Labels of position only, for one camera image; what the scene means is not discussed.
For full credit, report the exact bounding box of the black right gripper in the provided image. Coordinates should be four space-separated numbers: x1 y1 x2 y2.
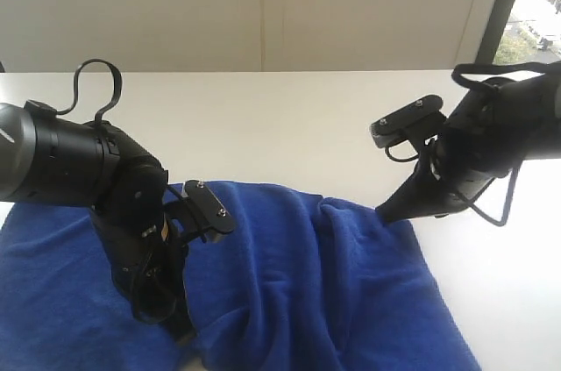
376 137 495 224

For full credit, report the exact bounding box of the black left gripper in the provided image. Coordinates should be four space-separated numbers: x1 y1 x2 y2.
89 164 196 345

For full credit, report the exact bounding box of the blue microfiber towel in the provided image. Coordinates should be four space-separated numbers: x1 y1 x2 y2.
1 182 479 370

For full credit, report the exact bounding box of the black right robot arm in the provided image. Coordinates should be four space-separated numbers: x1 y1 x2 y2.
370 75 560 226

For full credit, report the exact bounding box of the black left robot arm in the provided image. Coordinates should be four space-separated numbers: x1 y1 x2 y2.
1 101 195 345

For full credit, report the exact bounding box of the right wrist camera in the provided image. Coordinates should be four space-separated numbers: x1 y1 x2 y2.
370 95 446 148

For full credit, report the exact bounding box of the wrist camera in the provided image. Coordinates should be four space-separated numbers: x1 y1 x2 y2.
182 180 236 243
370 95 446 148

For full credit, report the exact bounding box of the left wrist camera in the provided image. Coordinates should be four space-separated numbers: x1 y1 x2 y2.
182 180 236 243

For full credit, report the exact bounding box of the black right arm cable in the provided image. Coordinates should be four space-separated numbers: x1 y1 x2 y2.
451 61 549 228

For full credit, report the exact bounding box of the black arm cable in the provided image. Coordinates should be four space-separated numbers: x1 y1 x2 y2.
54 58 124 126
451 61 549 228

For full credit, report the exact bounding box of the dark window frame post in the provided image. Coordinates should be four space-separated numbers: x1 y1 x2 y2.
475 0 515 64

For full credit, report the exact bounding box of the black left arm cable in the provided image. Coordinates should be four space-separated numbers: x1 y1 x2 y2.
54 58 124 126

